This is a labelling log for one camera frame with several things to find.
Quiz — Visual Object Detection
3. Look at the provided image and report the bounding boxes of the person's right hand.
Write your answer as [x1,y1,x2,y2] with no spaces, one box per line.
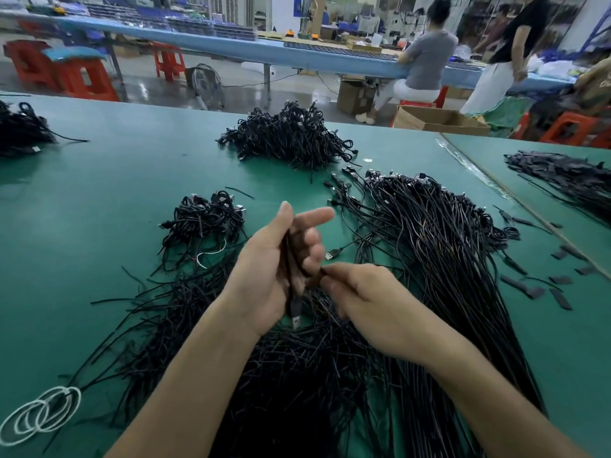
[304,262,450,368]

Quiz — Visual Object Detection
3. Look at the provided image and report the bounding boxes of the person's left hand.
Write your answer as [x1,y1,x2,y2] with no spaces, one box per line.
[218,202,337,338]

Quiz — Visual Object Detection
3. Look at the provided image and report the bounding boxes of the single black cable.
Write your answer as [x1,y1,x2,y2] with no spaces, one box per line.
[279,228,330,332]

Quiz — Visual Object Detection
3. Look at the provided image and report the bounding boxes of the small cluster of knotted cables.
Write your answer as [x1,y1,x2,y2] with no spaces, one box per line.
[155,190,248,273]

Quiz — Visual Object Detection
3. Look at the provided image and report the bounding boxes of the bundle of long black cables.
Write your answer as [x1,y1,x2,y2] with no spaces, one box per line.
[325,169,547,458]

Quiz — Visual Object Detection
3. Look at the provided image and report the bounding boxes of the pile of black cables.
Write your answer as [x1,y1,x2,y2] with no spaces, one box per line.
[57,195,402,458]

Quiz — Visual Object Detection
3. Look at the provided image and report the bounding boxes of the heap of black cables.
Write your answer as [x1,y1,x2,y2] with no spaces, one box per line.
[216,102,358,172]
[0,100,89,156]

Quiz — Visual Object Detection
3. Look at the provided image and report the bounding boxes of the spread of straight black cables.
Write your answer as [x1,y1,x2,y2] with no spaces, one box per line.
[504,150,611,225]

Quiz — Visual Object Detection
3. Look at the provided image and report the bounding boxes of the person's left forearm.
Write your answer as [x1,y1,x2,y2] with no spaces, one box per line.
[107,310,263,458]

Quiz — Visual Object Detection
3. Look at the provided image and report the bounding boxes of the person's right forearm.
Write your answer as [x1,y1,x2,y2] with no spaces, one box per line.
[420,333,588,458]

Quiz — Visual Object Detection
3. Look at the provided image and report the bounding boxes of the scattered dark tie pieces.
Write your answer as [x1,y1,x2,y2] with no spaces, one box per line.
[496,207,598,311]

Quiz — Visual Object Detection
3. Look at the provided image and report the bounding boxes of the grey floor fan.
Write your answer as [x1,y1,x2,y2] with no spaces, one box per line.
[188,64,227,111]

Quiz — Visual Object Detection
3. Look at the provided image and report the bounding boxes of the open cardboard box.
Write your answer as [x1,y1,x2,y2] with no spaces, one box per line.
[393,106,491,137]

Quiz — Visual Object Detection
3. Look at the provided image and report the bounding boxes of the small cardboard box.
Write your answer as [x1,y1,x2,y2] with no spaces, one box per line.
[337,79,378,116]

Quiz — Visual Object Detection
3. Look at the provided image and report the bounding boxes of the long blue workbench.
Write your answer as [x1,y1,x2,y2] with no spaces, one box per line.
[0,12,574,94]

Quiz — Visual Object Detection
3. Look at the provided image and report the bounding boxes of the green bag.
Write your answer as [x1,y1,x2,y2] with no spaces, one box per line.
[477,97,531,137]

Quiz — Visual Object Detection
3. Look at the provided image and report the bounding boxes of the red plastic stool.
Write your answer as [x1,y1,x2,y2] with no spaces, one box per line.
[3,39,57,90]
[542,111,611,149]
[153,43,187,84]

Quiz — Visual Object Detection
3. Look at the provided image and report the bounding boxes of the red stool with blue seat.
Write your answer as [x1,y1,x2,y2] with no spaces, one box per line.
[42,46,120,102]

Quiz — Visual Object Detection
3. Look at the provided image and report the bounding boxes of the white pillar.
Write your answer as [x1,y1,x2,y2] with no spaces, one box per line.
[271,0,303,34]

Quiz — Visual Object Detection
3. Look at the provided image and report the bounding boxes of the pile of white bags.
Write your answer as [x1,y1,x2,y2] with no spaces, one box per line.
[530,57,584,84]

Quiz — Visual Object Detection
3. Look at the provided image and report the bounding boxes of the metal storage shelf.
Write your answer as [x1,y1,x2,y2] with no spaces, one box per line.
[535,0,588,48]

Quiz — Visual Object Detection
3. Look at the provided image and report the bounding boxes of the blue metal rack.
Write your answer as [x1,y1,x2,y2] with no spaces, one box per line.
[582,4,611,53]

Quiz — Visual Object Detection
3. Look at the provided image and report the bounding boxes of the bunch of white wire rings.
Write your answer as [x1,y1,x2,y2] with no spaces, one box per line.
[0,386,83,447]

